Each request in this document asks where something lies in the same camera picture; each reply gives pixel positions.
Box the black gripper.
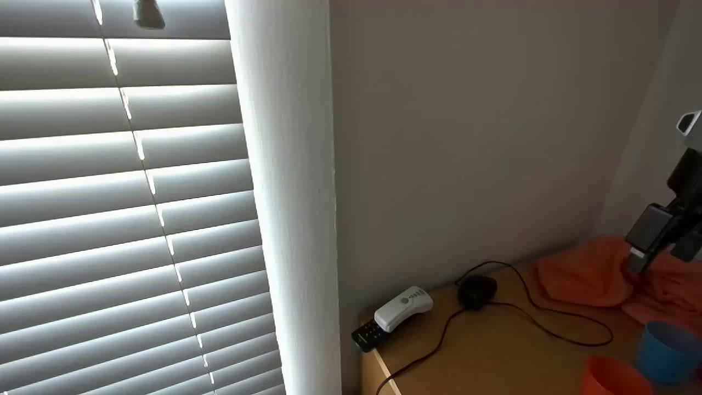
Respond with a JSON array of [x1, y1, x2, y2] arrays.
[[661, 146, 702, 263]]

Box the orange plastic cup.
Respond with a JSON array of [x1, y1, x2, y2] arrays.
[[579, 353, 655, 395]]

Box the blue plastic cup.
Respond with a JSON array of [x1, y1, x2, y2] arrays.
[[631, 320, 702, 391]]

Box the peach orange towel cloth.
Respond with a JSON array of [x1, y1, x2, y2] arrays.
[[532, 236, 702, 339]]

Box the black round puck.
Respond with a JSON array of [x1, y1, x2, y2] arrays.
[[456, 274, 501, 310]]

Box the white handheld device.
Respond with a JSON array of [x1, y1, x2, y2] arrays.
[[374, 283, 435, 334]]

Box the black flat device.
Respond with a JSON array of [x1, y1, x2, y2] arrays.
[[351, 319, 392, 353]]

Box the dark blind tilt knob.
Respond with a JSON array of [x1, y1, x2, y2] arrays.
[[132, 0, 167, 34]]

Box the white window blinds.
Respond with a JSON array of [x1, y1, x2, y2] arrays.
[[0, 0, 289, 395]]

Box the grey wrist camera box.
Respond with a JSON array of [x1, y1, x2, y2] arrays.
[[624, 203, 672, 276]]

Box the black looped cable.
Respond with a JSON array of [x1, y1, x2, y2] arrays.
[[454, 259, 615, 350]]

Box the black straight cable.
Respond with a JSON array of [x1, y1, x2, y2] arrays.
[[374, 305, 469, 395]]

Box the white window frame post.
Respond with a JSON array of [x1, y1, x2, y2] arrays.
[[222, 0, 345, 395]]

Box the white blind lift cord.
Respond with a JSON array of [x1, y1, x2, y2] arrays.
[[89, 0, 220, 388]]

